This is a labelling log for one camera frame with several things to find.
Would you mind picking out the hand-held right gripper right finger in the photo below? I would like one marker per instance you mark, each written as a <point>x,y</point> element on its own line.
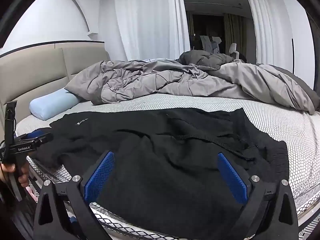
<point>231,177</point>

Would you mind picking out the person's left hand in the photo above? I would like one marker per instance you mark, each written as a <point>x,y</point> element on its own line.
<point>24,176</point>

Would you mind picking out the grey clothes on rack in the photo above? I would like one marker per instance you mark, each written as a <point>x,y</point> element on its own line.
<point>208,43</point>

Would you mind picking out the beige padded headboard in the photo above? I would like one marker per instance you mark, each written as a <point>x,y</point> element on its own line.
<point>37,67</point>

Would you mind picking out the narrow white curtain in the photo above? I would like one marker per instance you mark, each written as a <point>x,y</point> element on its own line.
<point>265,17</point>

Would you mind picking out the bed with honeycomb sheet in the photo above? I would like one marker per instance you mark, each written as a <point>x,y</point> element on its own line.
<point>275,130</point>

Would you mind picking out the wide white curtain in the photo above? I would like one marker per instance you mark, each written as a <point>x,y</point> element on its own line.
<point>140,17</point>

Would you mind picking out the beige curtain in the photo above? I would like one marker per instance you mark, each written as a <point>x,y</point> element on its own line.
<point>236,30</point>

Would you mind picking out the grey duvet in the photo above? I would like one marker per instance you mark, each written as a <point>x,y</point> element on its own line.
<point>155,80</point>

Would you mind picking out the black pants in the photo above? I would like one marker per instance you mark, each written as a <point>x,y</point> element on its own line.
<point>162,180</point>

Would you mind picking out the light blue pillow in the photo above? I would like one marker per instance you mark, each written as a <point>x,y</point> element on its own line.
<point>52,105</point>

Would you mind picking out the white office chair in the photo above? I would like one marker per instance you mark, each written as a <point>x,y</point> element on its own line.
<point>233,48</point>

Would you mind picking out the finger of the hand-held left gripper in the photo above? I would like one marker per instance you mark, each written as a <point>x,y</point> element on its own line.
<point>40,132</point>
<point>43,140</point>

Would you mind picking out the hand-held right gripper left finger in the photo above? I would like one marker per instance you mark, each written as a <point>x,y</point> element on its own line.
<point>98,177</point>

